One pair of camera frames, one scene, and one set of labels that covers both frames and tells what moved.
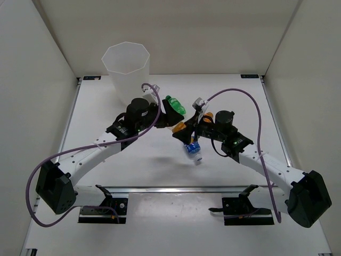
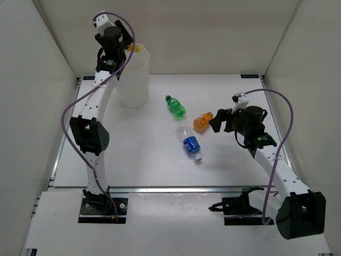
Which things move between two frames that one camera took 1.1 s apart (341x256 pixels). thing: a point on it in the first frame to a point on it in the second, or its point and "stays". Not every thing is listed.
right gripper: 185,135 to 225,115
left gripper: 170,118 to 126,39
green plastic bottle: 176,104 stays
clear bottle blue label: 193,149 stays
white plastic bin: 128,64 stays
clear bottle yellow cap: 180,126 to 137,48
